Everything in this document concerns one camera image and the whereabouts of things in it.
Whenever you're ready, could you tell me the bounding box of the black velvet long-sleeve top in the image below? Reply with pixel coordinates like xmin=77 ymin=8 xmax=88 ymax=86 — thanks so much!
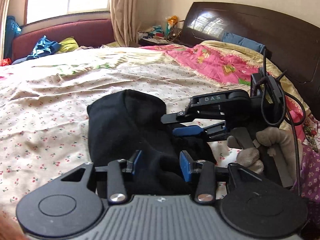
xmin=87 ymin=90 xmax=217 ymax=195

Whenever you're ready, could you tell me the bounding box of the right hand grey glove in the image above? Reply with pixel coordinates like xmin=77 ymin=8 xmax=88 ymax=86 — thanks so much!
xmin=227 ymin=127 xmax=303 ymax=182

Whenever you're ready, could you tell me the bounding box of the pink floral quilt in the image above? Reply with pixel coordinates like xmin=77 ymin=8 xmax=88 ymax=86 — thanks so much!
xmin=144 ymin=40 xmax=319 ymax=153

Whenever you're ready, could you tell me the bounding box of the blue pillow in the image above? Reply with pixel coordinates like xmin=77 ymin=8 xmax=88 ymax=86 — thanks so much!
xmin=221 ymin=32 xmax=266 ymax=54

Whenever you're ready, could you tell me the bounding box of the cluttered nightstand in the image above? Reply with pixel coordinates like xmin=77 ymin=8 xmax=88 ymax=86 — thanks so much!
xmin=138 ymin=15 xmax=184 ymax=47

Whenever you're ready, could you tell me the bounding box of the dark wooden headboard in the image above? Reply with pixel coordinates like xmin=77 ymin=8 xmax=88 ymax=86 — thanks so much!
xmin=180 ymin=2 xmax=319 ymax=119

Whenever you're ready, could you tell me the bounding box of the maroon upholstered bench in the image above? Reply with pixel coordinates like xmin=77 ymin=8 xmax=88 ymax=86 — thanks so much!
xmin=11 ymin=19 xmax=115 ymax=61

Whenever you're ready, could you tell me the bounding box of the yellow green cloth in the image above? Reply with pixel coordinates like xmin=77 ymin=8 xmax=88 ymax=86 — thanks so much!
xmin=56 ymin=37 xmax=79 ymax=54

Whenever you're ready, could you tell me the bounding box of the beige right curtain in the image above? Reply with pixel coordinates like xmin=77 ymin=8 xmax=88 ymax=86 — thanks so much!
xmin=110 ymin=0 xmax=139 ymax=47

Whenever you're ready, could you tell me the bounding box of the beige curtain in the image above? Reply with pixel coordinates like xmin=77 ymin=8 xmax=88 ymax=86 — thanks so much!
xmin=110 ymin=0 xmax=139 ymax=47
xmin=0 ymin=0 xmax=10 ymax=60

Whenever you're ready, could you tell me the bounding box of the blue plastic bag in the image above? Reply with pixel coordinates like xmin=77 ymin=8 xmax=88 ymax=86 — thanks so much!
xmin=26 ymin=35 xmax=61 ymax=60

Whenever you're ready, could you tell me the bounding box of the teal hanging bag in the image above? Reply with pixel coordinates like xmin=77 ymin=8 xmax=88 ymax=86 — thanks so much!
xmin=4 ymin=15 xmax=22 ymax=59

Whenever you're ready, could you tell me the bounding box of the beige left curtain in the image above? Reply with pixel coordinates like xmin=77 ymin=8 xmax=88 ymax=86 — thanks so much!
xmin=0 ymin=0 xmax=10 ymax=60

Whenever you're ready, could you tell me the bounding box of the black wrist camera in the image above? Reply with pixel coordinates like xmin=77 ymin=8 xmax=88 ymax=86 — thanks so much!
xmin=250 ymin=67 xmax=286 ymax=122

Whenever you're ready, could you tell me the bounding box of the black camera cable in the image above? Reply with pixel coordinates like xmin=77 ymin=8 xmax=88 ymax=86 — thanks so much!
xmin=260 ymin=48 xmax=307 ymax=196

